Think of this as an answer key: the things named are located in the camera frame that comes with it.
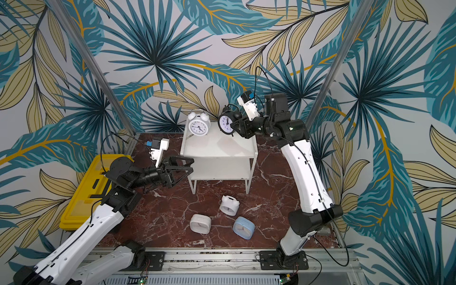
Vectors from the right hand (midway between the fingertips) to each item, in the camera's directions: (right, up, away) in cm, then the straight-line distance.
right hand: (237, 122), depth 67 cm
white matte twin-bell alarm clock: (-3, -36, +14) cm, 39 cm away
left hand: (-15, -17, -10) cm, 25 cm away
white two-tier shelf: (-7, -13, +1) cm, 15 cm away
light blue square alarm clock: (+3, -44, +9) cm, 45 cm away
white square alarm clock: (-16, -43, +10) cm, 46 cm away
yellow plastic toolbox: (-62, -36, +3) cm, 72 cm away
